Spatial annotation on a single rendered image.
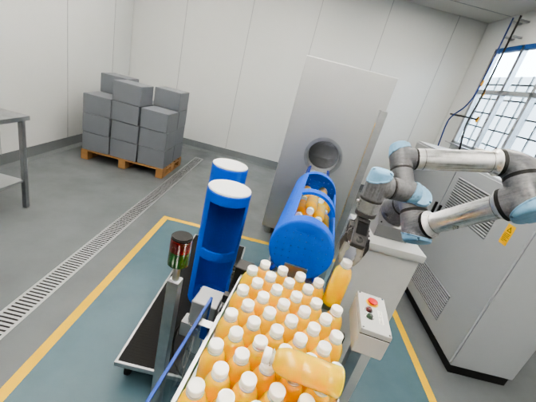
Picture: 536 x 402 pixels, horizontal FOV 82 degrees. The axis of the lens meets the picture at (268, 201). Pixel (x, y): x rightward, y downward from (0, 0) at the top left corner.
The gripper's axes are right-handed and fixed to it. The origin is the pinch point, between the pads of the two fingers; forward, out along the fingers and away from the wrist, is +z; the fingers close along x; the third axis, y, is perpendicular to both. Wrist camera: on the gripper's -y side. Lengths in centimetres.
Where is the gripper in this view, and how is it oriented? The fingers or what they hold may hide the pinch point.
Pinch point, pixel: (347, 262)
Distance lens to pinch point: 117.5
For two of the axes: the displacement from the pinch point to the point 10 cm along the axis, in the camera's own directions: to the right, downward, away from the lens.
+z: -2.3, 9.0, 3.8
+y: 2.2, -3.3, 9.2
